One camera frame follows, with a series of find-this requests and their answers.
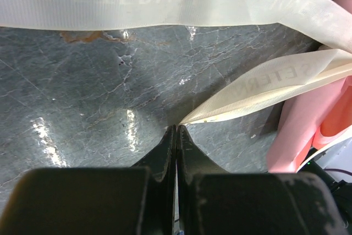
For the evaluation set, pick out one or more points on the pink wrapping paper sheet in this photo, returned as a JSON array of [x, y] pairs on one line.
[[316, 119]]

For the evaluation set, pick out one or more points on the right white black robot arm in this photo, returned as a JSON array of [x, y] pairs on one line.
[[333, 166]]

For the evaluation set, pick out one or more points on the cream ribbon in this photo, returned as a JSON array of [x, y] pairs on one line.
[[265, 85]]

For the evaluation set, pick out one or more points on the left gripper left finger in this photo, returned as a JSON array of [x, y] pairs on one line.
[[98, 200]]

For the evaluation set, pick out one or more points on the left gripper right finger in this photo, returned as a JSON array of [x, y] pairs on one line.
[[215, 201]]

